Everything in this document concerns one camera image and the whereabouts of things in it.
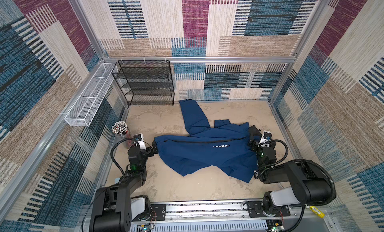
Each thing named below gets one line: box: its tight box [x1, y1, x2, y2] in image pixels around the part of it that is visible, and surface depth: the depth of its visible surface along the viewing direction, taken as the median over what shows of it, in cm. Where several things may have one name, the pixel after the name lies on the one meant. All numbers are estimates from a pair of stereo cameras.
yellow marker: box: [309, 205, 325, 219], surface depth 73 cm
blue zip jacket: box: [154, 99, 258, 184], surface depth 91 cm
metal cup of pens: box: [111, 121, 135, 149], surface depth 86 cm
